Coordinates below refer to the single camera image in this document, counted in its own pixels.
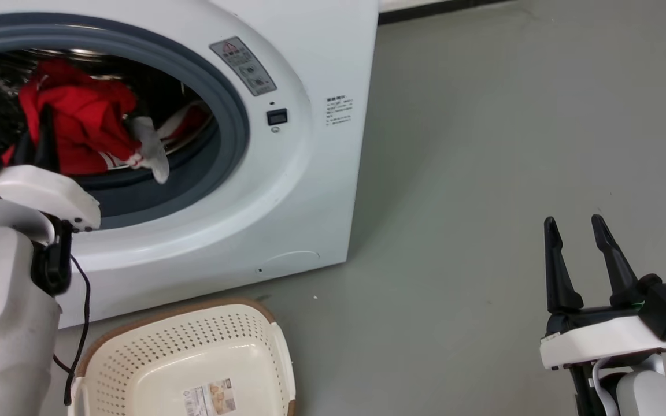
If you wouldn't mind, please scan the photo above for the red garment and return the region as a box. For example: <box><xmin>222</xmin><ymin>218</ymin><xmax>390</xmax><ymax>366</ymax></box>
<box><xmin>2</xmin><ymin>58</ymin><xmax>213</xmax><ymax>177</ymax></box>

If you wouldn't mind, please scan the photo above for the paper label in basket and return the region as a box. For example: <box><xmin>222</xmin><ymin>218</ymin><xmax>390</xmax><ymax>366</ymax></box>
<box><xmin>182</xmin><ymin>378</ymin><xmax>236</xmax><ymax>416</ymax></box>

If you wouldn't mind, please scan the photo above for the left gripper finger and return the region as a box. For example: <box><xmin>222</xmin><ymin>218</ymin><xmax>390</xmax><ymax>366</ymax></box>
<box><xmin>12</xmin><ymin>133</ymin><xmax>35</xmax><ymax>167</ymax></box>
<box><xmin>35</xmin><ymin>106</ymin><xmax>61</xmax><ymax>172</ymax></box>

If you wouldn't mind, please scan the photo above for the cream perforated laundry basket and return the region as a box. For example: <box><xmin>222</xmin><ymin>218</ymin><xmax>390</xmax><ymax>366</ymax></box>
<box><xmin>69</xmin><ymin>299</ymin><xmax>298</xmax><ymax>416</ymax></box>

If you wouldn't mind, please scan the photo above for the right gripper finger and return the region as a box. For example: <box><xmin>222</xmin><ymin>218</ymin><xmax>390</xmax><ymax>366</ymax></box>
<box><xmin>591</xmin><ymin>213</ymin><xmax>643</xmax><ymax>306</ymax></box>
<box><xmin>543</xmin><ymin>216</ymin><xmax>584</xmax><ymax>314</ymax></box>

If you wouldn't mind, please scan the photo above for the white front-load washing machine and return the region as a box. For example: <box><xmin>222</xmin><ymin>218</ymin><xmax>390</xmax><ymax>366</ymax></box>
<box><xmin>0</xmin><ymin>0</ymin><xmax>379</xmax><ymax>330</ymax></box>

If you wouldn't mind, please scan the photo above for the grey warning sticker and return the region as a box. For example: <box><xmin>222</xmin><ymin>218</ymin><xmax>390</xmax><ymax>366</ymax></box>
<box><xmin>210</xmin><ymin>36</ymin><xmax>278</xmax><ymax>97</ymax></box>

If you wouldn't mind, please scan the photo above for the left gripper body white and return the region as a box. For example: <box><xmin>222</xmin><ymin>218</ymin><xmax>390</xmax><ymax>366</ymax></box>
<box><xmin>0</xmin><ymin>165</ymin><xmax>101</xmax><ymax>233</ymax></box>

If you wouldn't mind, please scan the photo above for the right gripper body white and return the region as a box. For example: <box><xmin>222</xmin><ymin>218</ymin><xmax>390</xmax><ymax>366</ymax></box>
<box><xmin>540</xmin><ymin>306</ymin><xmax>666</xmax><ymax>371</ymax></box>

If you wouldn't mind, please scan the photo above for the black wall baseboard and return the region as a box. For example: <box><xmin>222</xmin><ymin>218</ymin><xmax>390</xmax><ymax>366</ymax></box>
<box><xmin>378</xmin><ymin>0</ymin><xmax>508</xmax><ymax>25</ymax></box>

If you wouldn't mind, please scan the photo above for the white grey cloth piece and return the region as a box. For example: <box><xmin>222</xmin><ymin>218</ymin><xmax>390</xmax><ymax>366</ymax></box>
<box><xmin>124</xmin><ymin>116</ymin><xmax>171</xmax><ymax>185</ymax></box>

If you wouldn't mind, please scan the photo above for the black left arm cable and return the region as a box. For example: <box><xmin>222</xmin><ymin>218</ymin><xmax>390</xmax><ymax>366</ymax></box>
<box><xmin>53</xmin><ymin>254</ymin><xmax>91</xmax><ymax>406</ymax></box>

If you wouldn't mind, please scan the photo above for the small printed text label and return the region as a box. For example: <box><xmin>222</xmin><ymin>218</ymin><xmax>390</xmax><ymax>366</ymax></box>
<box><xmin>325</xmin><ymin>95</ymin><xmax>354</xmax><ymax>127</ymax></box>

